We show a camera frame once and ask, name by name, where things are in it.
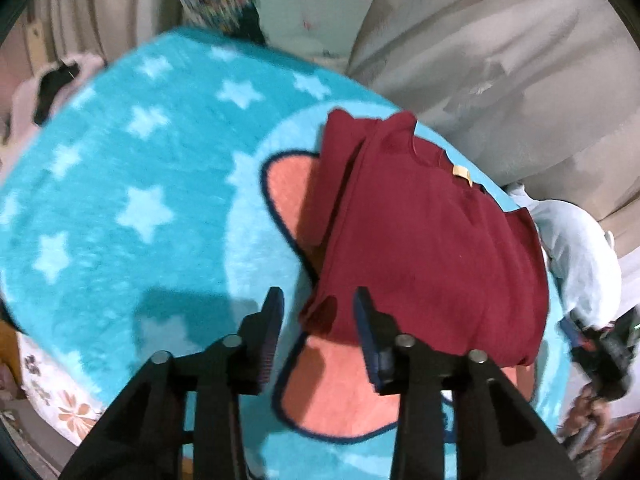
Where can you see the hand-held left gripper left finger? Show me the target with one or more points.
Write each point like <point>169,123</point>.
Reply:
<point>267,340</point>

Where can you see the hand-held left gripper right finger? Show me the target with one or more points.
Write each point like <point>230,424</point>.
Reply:
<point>368,345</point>

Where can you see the dark red small shirt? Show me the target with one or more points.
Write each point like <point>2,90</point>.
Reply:
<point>430,240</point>

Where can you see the light blue cloth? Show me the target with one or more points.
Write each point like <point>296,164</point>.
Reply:
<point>575,250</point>

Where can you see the blue star-print fleece blanket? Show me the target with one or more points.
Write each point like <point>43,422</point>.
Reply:
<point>165,220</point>

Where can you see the floral bedsheet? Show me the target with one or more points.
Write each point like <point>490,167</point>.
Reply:
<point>52,400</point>

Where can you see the beige curtain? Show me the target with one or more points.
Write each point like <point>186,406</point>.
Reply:
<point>500,60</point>

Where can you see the pink and black plush toy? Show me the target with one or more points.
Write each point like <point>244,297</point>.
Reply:
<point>40,95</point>

